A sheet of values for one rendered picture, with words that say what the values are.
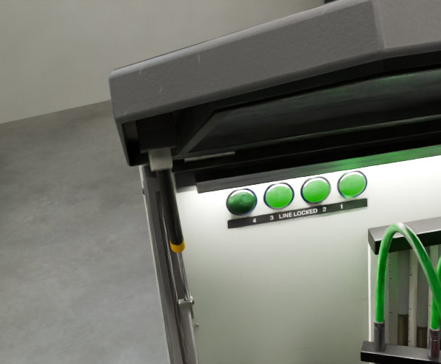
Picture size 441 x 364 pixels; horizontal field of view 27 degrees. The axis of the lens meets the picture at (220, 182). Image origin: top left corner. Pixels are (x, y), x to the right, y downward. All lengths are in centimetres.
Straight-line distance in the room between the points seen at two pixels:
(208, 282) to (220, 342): 13
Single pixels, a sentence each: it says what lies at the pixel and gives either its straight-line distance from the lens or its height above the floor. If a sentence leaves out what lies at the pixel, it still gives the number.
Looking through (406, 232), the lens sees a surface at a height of 142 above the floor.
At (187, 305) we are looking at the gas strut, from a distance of 134.
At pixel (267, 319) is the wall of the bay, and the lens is 158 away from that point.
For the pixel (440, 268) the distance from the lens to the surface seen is 142.
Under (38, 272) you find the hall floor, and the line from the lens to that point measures 385.
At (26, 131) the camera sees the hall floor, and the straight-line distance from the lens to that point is 508.
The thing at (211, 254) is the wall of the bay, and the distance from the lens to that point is 148.
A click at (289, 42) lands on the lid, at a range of 51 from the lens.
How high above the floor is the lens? 212
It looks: 30 degrees down
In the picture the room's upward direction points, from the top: 6 degrees counter-clockwise
